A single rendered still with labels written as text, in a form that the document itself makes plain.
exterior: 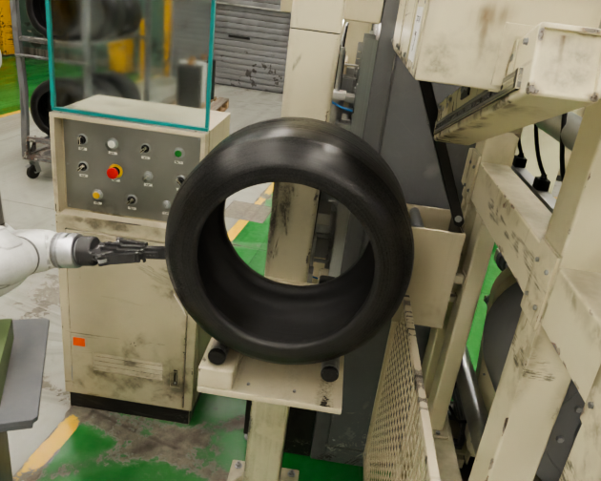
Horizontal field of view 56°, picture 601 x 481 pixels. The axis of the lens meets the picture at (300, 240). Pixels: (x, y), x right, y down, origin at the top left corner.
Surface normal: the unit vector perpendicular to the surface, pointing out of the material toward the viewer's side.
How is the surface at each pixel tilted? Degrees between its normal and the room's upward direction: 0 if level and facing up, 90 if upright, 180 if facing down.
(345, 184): 80
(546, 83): 72
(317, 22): 90
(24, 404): 0
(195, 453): 0
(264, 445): 90
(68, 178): 90
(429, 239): 90
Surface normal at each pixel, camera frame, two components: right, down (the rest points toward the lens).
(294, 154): 0.00, -0.41
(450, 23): -0.10, 0.39
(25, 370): 0.11, -0.91
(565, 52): -0.05, 0.09
